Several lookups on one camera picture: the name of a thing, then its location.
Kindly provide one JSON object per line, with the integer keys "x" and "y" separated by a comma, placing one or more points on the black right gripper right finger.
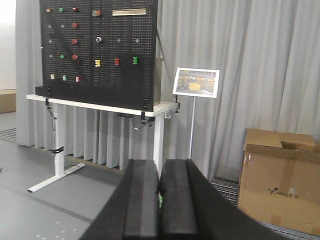
{"x": 192, "y": 209}

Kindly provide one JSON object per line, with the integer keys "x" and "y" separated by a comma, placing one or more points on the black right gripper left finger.
{"x": 131, "y": 213}

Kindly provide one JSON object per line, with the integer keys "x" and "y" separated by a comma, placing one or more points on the green plastic spoon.
{"x": 160, "y": 201}

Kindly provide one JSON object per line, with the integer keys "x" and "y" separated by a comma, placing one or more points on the metal floor grating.
{"x": 228, "y": 188}

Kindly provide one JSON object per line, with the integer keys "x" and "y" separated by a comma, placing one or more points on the brown cardboard box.
{"x": 280, "y": 180}

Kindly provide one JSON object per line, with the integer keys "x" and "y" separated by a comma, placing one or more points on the white standing desk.
{"x": 100, "y": 133}

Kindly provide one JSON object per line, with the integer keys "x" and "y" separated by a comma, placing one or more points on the framed sign on stand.
{"x": 196, "y": 83}

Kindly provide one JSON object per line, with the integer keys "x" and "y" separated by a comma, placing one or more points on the black pegboard with buttons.
{"x": 99, "y": 52}

